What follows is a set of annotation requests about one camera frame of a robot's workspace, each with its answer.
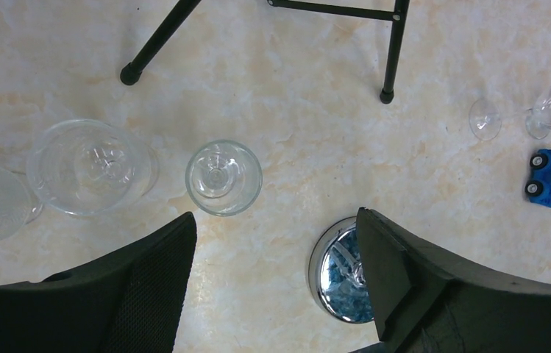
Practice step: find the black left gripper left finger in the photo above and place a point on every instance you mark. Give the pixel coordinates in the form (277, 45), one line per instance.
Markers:
(129, 300)

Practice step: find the chrome wine glass rack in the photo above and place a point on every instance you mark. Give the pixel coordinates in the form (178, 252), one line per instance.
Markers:
(335, 274)

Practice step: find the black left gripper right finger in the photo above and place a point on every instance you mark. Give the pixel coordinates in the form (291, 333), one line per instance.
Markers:
(428, 299)

